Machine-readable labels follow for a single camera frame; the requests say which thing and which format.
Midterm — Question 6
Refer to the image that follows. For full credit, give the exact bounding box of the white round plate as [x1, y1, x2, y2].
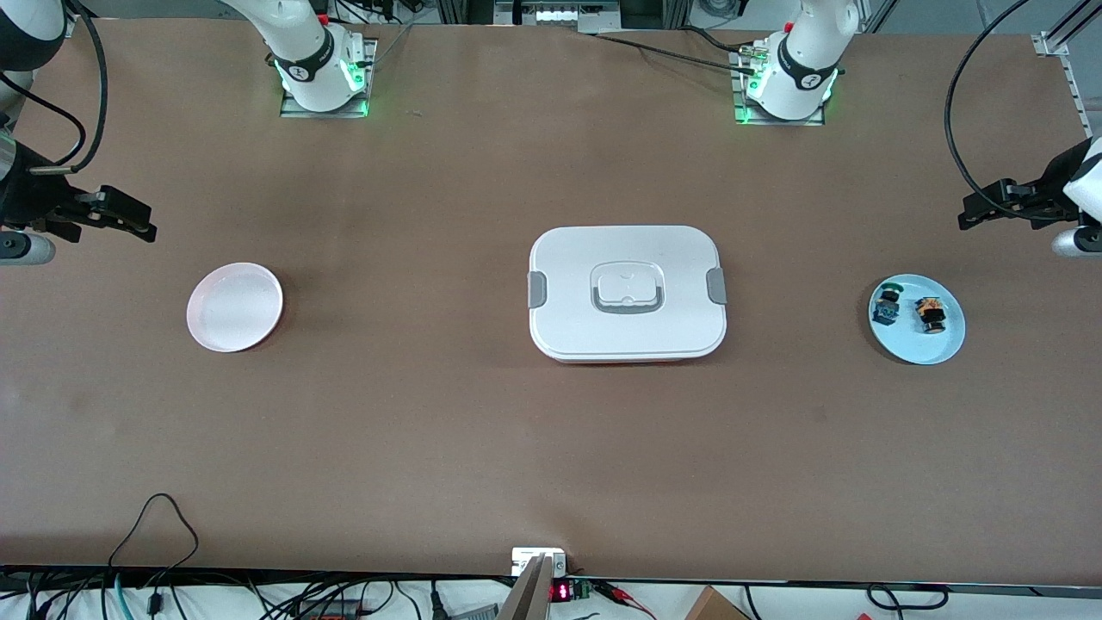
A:
[187, 263, 284, 353]

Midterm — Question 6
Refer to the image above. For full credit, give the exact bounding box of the light blue round plate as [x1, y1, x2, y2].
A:
[868, 274, 966, 366]

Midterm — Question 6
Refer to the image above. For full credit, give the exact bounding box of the white lidded food container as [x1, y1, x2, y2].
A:
[527, 226, 728, 364]

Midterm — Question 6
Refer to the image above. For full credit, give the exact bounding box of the white power strip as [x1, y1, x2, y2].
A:
[494, 0, 622, 27]

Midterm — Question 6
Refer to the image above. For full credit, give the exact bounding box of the brown cardboard box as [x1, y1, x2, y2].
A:
[684, 586, 752, 620]

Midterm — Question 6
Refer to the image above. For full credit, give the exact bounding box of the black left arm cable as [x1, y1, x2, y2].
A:
[944, 0, 1034, 212]

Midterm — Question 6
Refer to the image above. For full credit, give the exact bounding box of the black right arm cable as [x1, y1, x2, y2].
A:
[0, 0, 110, 175]

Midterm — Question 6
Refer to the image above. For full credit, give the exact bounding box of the aluminium frame profile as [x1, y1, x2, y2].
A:
[1031, 0, 1102, 173]

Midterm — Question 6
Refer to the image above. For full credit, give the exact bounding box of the green push button switch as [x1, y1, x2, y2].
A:
[871, 282, 902, 329]

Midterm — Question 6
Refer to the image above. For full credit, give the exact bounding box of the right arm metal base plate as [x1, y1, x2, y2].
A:
[279, 34, 378, 119]

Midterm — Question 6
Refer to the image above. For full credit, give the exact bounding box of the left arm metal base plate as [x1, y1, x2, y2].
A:
[732, 43, 828, 127]

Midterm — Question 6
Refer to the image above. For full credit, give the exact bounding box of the black looped cable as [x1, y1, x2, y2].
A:
[108, 493, 201, 576]

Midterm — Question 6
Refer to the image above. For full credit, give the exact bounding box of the black cable to arm base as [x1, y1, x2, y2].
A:
[592, 31, 760, 71]

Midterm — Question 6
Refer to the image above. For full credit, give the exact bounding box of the white metal bracket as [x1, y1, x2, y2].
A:
[511, 548, 568, 578]

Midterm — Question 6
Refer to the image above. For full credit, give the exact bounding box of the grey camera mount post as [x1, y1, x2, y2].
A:
[498, 555, 554, 620]

